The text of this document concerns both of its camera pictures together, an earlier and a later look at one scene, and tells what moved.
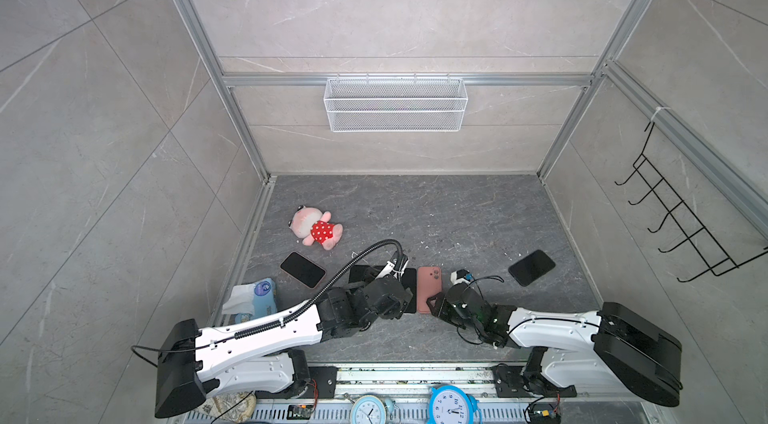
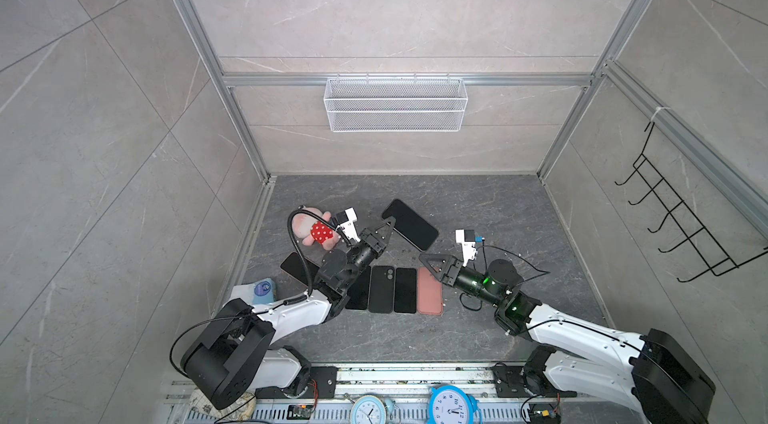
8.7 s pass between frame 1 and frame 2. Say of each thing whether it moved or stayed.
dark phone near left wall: stayed
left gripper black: moved
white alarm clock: stayed
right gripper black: moved
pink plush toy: stayed
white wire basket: stayed
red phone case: stayed
